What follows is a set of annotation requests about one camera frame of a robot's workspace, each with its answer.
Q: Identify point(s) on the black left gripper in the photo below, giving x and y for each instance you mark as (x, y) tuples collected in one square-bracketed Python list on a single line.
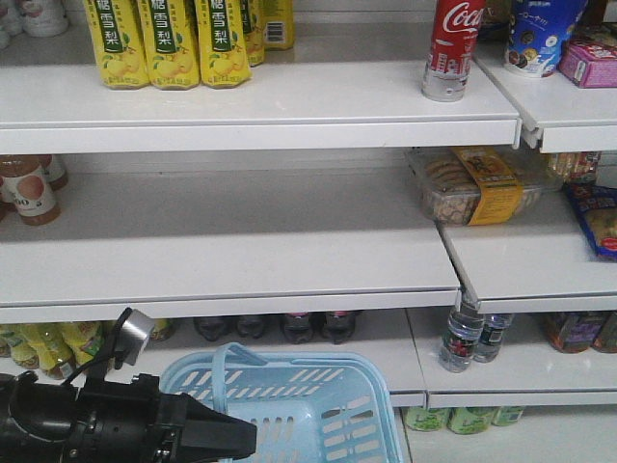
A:
[(135, 422)]

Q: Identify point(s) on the light blue plastic basket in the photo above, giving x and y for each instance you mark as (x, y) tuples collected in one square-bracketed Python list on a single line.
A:
[(306, 406)]

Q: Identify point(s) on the red coca cola aluminium bottle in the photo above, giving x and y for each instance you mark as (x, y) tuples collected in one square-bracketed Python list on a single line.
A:
[(455, 30)]

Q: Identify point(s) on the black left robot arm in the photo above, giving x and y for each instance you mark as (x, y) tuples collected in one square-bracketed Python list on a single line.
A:
[(36, 418)]

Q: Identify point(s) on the yellow iced tea bottle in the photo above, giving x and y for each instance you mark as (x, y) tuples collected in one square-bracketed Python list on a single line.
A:
[(56, 359), (84, 338)]

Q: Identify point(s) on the white metal shelf unit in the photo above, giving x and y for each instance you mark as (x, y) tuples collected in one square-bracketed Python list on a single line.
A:
[(294, 192)]

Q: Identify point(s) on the clear water bottle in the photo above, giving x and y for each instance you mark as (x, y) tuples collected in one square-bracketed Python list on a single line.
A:
[(460, 338)]

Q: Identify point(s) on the orange C100 juice bottle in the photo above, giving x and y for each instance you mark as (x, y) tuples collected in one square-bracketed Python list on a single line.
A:
[(29, 190)]

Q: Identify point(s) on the clear cookie box yellow label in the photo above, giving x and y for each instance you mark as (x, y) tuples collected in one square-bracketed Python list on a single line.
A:
[(479, 185)]

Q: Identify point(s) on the yellow pear drink bottle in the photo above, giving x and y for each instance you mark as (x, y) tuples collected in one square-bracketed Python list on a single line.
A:
[(224, 60), (118, 43), (170, 38)]

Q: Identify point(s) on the blue snack packet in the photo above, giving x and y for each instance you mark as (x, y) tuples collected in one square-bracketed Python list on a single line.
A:
[(595, 209)]

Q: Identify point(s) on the blue white snack cup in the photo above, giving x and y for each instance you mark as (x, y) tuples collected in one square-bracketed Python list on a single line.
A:
[(537, 32)]

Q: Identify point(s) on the pink snack box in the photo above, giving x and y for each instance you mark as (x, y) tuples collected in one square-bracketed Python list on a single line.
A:
[(589, 64)]

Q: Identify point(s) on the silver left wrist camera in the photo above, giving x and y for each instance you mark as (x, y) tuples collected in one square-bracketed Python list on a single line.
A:
[(127, 339)]

